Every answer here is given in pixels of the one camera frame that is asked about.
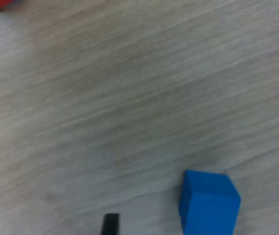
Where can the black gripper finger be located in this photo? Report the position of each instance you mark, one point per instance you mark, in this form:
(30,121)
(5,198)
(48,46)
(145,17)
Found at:
(110,225)

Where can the small blue cube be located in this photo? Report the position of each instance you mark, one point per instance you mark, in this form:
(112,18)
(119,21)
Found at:
(208,208)

